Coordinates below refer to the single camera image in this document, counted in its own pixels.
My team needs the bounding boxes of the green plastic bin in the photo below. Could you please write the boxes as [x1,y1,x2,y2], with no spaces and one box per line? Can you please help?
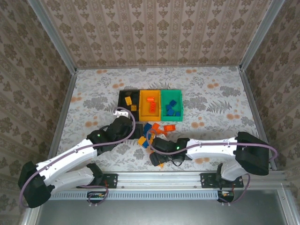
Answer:
[160,89,184,122]

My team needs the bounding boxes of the black plastic bin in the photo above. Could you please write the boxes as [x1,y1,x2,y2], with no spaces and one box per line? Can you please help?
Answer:
[118,90,142,122]

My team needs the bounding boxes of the orange plastic bin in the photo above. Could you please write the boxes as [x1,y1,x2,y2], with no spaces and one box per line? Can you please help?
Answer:
[139,89,163,122]

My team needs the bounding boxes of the grey metal base panel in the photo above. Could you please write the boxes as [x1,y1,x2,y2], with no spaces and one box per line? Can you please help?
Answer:
[22,188,300,225]

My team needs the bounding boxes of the long aluminium base rail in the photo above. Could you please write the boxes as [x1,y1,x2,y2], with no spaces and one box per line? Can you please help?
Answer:
[35,171,288,189]

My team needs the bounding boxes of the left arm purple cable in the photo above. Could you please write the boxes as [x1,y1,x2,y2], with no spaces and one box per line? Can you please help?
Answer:
[19,106,136,209]

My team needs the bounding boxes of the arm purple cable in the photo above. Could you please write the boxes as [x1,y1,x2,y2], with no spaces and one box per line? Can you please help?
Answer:
[146,130,279,206]
[19,106,136,209]

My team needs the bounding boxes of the grey slotted cable duct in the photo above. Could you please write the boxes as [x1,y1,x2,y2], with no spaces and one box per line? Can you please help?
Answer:
[43,189,222,201]

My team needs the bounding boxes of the aluminium side rail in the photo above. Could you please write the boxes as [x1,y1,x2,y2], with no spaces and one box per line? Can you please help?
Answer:
[239,67,278,171]
[45,70,77,165]

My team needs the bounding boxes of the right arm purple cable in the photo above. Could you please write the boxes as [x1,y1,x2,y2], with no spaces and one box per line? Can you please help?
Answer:
[146,130,279,206]

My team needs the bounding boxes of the aluminium frame post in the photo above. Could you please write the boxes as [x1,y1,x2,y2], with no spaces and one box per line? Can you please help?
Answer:
[27,0,78,74]
[239,0,285,71]

